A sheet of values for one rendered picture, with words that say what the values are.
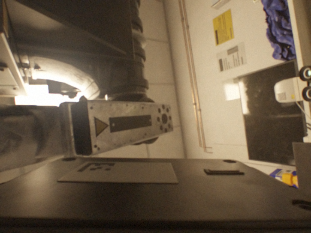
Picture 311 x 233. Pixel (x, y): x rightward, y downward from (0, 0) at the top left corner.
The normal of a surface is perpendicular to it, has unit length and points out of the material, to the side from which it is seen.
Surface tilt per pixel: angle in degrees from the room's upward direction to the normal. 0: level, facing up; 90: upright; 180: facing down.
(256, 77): 86
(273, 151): 86
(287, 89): 90
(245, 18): 90
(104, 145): 157
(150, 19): 180
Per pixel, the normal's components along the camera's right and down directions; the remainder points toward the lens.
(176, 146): 0.56, -0.08
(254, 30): -0.81, 0.11
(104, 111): 0.84, -0.11
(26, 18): 0.10, 0.99
